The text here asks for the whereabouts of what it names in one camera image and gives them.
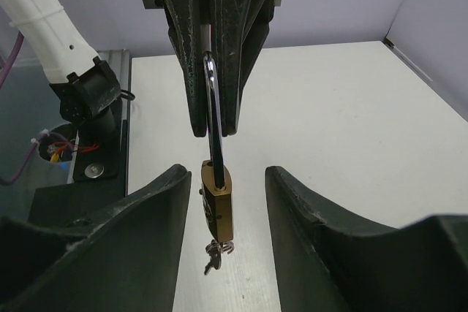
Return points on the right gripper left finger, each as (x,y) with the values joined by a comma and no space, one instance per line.
(124,257)

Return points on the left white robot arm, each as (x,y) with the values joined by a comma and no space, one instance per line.
(84,83)

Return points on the padlock small keys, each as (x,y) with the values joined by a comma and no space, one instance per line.
(215,250)

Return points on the long-shackle brass padlock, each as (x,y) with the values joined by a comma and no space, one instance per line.
(217,185)

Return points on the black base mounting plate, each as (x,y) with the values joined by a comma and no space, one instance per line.
(99,178)

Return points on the aluminium frame rail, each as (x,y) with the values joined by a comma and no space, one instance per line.
(120,61)

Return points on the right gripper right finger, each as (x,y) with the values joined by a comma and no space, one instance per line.
(328,258)

